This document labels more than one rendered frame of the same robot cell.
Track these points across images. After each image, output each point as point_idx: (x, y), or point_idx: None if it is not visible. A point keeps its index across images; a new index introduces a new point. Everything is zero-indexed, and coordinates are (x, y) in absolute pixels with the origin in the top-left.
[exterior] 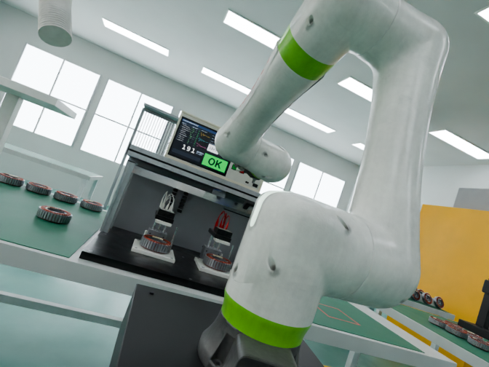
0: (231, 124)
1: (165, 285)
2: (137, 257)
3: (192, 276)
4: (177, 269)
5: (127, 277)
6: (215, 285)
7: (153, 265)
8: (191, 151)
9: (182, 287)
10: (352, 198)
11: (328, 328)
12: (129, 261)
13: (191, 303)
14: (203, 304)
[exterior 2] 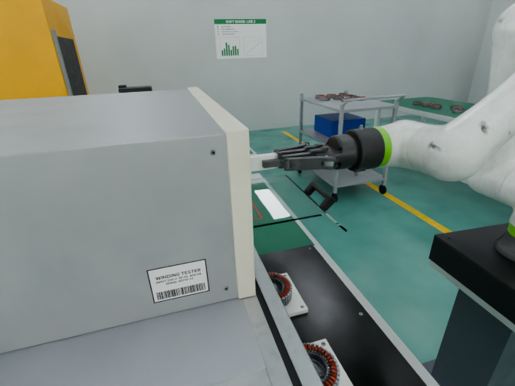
0: (505, 142)
1: (398, 338)
2: (378, 385)
3: (347, 314)
4: (346, 332)
5: (434, 379)
6: (340, 291)
7: (379, 358)
8: None
9: (377, 323)
10: (508, 151)
11: (298, 224)
12: (414, 384)
13: (510, 278)
14: (498, 273)
